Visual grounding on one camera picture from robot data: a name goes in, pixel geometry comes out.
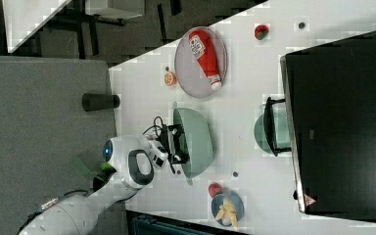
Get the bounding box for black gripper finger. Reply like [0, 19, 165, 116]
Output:
[167, 124, 184, 135]
[171, 154, 190, 165]

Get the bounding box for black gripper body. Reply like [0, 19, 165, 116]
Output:
[160, 125, 178, 164]

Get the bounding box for green plastic strainer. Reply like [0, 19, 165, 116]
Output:
[172, 103, 213, 186]

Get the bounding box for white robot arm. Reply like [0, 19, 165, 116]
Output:
[18, 124, 184, 235]

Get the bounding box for red strawberry toy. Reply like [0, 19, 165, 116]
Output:
[208, 183, 222, 198]

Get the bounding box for orange slice toy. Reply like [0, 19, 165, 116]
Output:
[164, 71, 177, 86]

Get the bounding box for grey round plate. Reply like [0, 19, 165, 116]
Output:
[174, 26, 227, 98]

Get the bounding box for yellow banana toy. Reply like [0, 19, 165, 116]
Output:
[215, 197, 239, 231]

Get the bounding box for red ketchup bottle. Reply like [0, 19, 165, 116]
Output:
[189, 28, 222, 90]

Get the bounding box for green plastic cup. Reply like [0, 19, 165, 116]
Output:
[254, 105, 291, 156]

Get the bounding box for black toaster oven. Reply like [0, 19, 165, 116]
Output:
[280, 30, 376, 222]

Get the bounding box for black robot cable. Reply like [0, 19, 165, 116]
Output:
[142, 116, 177, 174]

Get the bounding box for black cylinder post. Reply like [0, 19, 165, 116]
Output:
[81, 93, 120, 112]

